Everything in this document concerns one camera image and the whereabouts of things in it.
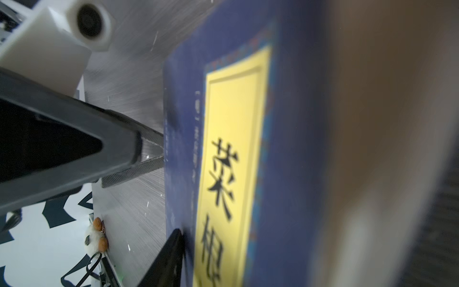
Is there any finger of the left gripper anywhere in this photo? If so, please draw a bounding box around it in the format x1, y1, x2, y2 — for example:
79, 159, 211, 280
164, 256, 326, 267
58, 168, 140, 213
101, 155, 164, 188
1, 69, 164, 214

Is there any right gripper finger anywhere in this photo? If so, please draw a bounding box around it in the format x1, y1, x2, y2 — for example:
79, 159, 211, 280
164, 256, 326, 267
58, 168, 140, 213
138, 228, 185, 287

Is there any navy book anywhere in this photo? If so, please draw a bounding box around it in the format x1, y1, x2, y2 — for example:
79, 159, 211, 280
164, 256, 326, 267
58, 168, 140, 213
163, 1, 459, 287

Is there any brown white plush toy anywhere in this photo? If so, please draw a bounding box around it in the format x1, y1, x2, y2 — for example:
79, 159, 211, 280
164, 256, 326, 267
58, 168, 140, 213
84, 217, 109, 257

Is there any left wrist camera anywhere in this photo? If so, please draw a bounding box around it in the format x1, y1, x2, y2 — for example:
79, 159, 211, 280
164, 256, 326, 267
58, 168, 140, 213
1, 1, 115, 97

